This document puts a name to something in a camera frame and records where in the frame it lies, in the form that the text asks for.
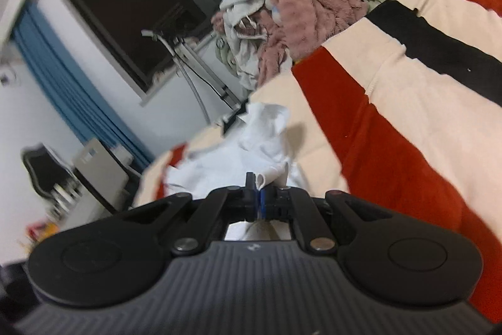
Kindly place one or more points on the red and yellow box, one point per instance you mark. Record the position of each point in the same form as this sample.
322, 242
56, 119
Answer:
41, 231

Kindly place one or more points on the blue curtain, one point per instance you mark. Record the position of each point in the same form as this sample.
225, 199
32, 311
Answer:
70, 84

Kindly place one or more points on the dark glass window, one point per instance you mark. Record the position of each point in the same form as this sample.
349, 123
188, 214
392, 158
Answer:
129, 5

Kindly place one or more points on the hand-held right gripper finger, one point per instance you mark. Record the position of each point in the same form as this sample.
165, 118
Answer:
264, 201
255, 201

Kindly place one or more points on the white box appliance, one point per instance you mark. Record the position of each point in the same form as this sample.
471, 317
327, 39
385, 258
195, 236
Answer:
100, 174

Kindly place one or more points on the striped blanket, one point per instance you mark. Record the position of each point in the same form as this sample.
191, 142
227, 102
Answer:
400, 103

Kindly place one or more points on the wall switch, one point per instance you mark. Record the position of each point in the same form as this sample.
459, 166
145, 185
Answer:
7, 76

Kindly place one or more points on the white metal rack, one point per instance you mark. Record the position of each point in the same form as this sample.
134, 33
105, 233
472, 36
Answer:
196, 62

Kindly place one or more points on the black office chair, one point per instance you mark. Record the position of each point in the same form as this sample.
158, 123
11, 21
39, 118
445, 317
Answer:
41, 170

